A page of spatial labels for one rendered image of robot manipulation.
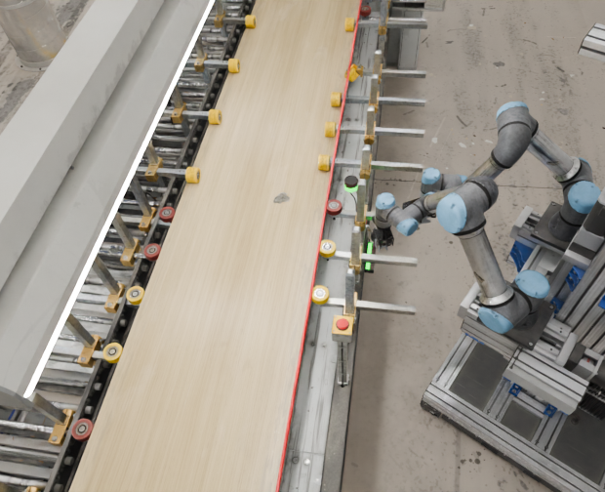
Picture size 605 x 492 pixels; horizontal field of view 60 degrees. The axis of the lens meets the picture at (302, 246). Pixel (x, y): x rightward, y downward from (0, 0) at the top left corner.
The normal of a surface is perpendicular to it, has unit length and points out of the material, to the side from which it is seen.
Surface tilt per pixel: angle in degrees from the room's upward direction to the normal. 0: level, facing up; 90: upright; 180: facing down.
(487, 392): 0
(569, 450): 0
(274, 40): 0
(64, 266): 61
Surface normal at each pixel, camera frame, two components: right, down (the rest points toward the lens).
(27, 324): 0.83, -0.21
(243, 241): -0.07, -0.58
